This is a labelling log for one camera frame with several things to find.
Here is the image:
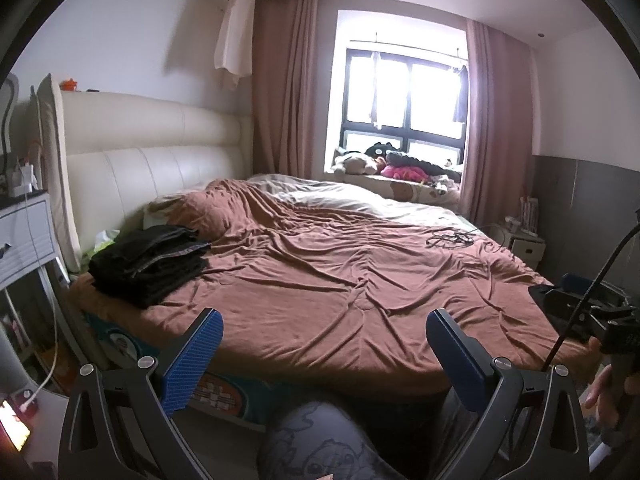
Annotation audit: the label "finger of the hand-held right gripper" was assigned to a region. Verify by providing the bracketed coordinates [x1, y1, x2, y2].
[544, 273, 606, 301]

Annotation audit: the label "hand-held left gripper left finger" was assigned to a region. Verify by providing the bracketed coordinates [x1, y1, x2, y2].
[57, 307, 224, 480]

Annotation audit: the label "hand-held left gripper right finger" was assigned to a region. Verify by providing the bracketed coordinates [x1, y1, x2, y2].
[426, 308, 592, 480]

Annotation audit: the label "person's right hand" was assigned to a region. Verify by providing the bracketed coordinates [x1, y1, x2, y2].
[582, 364, 640, 456]

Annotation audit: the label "dark cloth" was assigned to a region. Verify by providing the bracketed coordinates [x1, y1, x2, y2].
[530, 285, 566, 331]

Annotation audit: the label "printed blue bed sheet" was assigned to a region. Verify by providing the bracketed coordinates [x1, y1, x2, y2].
[85, 310, 271, 426]

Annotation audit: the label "small cream nightstand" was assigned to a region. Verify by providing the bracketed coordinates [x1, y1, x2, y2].
[492, 220, 547, 273]

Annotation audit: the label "upright books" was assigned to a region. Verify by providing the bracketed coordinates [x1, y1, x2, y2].
[520, 195, 541, 236]

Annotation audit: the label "stack of folded dark clothes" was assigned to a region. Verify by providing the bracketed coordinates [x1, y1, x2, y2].
[89, 225, 213, 309]

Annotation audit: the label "green tissue packet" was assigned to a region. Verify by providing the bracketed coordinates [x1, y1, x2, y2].
[92, 230, 121, 256]

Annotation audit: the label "person's left leg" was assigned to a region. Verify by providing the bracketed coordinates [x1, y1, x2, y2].
[257, 400, 401, 480]

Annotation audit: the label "brown blanket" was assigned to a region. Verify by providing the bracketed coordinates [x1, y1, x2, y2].
[70, 178, 601, 391]

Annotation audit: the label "brown curtain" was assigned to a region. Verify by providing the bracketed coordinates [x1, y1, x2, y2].
[252, 0, 341, 181]
[457, 17, 538, 226]

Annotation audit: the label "lit phone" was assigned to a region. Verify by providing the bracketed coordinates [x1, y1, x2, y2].
[0, 400, 32, 452]

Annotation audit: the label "white pillow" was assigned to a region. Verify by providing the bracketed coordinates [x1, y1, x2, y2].
[247, 174, 466, 221]

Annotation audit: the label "pink plush toy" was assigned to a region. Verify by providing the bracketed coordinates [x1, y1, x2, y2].
[380, 164, 431, 182]

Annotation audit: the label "cream upholstered headboard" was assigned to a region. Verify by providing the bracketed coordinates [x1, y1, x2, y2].
[37, 74, 256, 273]

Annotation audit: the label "white dresser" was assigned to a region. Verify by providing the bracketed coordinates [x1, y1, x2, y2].
[0, 190, 61, 291]

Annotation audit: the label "dark hanging garment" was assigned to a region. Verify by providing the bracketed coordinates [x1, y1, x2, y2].
[452, 67, 471, 123]

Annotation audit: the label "beige plush toy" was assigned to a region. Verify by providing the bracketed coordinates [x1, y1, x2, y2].
[332, 149, 378, 176]

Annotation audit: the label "black framed window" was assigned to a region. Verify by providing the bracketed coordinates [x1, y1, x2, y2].
[342, 47, 471, 171]

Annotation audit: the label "white hanging garment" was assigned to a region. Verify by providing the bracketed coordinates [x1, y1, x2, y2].
[370, 52, 385, 128]

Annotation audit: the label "grey framed mirror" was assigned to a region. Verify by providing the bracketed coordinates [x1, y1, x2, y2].
[0, 72, 21, 156]

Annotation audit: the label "white hanging cloth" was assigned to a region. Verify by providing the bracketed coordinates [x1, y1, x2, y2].
[214, 0, 257, 91]

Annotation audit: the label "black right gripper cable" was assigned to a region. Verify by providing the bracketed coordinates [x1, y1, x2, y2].
[542, 225, 640, 376]

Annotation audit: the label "tangled black cable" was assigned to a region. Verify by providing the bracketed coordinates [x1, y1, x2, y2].
[426, 230, 481, 250]

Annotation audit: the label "white charger with cable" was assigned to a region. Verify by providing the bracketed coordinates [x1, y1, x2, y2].
[12, 157, 60, 408]

